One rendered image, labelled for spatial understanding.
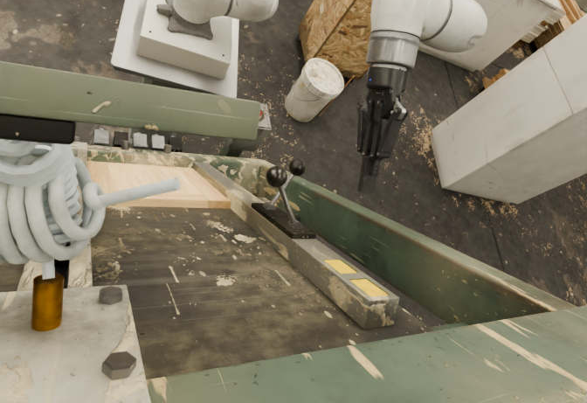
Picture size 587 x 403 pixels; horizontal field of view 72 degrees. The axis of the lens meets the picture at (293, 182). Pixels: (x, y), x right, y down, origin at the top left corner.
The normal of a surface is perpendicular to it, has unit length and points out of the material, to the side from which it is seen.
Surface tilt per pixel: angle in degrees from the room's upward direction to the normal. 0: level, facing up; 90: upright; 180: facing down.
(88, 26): 0
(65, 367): 51
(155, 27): 2
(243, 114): 39
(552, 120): 90
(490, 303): 90
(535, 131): 90
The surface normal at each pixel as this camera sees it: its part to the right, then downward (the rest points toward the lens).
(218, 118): 0.45, 0.23
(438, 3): 0.63, 0.21
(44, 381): 0.15, -0.97
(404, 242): -0.88, -0.05
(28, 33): 0.44, -0.43
